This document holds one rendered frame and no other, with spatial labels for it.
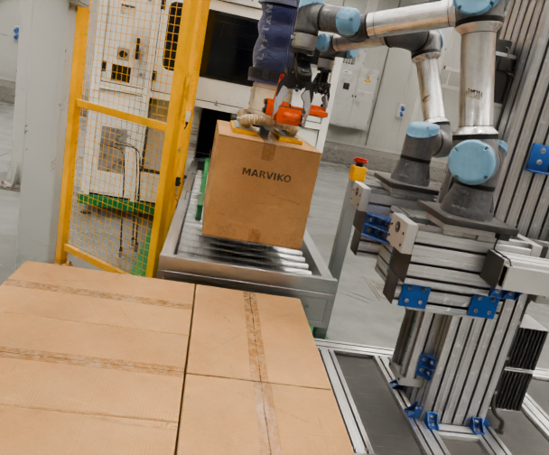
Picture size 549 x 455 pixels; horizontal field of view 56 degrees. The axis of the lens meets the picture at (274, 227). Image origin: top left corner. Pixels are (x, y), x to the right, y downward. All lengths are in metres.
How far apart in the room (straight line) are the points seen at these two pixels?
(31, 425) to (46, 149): 1.73
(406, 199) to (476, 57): 0.75
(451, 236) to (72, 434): 1.10
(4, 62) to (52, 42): 8.85
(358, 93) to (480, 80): 9.39
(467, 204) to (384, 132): 9.77
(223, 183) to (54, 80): 1.06
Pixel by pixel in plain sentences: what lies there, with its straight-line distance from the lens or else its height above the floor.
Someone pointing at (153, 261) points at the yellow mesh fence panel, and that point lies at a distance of 2.81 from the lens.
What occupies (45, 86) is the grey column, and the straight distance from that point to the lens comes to 2.70.
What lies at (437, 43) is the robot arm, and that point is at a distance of 2.27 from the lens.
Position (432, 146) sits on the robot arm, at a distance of 2.06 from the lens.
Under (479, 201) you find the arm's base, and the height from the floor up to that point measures 1.09.
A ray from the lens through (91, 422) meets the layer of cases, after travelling 1.23.
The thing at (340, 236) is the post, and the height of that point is 0.64.
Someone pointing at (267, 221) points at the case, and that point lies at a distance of 2.03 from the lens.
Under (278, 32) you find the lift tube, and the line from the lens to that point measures 2.17.
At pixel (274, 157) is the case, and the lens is 1.98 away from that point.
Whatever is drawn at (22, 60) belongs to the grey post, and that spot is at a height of 1.09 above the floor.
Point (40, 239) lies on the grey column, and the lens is 2.85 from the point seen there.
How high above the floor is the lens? 1.29
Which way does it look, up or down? 15 degrees down
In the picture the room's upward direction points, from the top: 11 degrees clockwise
